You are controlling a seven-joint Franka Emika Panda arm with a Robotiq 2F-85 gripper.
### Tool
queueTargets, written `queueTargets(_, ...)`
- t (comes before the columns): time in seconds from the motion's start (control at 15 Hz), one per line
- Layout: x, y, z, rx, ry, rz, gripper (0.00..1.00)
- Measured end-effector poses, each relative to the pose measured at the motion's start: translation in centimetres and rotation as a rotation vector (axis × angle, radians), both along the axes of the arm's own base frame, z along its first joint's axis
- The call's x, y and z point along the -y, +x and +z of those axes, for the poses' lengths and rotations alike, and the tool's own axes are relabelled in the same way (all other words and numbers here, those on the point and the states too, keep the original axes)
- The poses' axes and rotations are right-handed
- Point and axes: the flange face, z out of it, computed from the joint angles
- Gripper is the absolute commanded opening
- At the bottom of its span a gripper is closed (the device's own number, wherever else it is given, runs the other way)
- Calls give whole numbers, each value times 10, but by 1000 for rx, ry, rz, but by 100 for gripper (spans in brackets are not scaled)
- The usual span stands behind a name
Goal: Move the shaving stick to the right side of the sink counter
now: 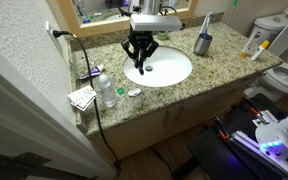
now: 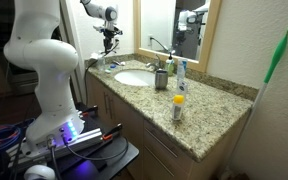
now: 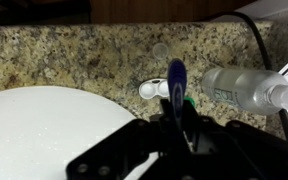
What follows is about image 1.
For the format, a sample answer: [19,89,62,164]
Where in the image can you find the yellow capped white tube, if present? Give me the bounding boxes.
[251,40,270,61]

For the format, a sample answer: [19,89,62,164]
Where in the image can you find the blue shaving razor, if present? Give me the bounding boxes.
[139,57,144,75]

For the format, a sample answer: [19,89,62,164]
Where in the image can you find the black power cord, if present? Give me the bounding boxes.
[51,29,122,178]

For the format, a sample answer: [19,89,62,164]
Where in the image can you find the black robot cart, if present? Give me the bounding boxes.
[189,94,288,180]

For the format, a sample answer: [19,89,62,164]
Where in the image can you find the white paper packets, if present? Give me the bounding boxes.
[68,85,97,111]

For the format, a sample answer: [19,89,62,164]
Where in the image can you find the white wall outlet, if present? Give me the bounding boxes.
[44,20,64,58]

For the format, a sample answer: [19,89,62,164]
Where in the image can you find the wood framed mirror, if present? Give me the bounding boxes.
[56,0,199,38]

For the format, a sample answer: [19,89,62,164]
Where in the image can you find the orange handled clamp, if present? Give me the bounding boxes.
[215,117,230,139]

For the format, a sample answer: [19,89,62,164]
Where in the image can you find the white blue toothpaste tube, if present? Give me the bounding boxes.
[199,11,213,34]

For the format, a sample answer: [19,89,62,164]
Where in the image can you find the green soap pump bottle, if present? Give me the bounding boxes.
[158,32,169,40]

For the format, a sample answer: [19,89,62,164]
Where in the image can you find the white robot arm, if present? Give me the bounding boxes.
[230,13,288,174]

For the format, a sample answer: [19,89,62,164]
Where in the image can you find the white toilet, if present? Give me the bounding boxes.
[244,9,288,101]

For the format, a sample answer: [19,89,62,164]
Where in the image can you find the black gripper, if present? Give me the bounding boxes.
[121,30,159,68]

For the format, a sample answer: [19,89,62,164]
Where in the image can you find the white door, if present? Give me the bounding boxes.
[0,54,115,180]

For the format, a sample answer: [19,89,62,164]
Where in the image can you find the wooden vanity cabinet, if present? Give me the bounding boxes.
[87,73,264,161]

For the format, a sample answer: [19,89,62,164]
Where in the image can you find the white oval sink basin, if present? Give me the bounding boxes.
[123,46,192,87]

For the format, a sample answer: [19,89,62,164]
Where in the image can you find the purple toothpaste tube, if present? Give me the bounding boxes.
[80,65,104,80]

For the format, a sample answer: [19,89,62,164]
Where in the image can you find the stainless steel cup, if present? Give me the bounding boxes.
[194,33,213,55]

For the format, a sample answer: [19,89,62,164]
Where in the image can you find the green bottle cap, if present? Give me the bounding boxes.
[117,88,125,95]

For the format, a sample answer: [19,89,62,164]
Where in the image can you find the clear plastic water bottle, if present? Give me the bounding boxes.
[98,74,117,108]

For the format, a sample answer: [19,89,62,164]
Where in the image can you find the small white soap piece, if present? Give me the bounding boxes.
[128,88,142,97]

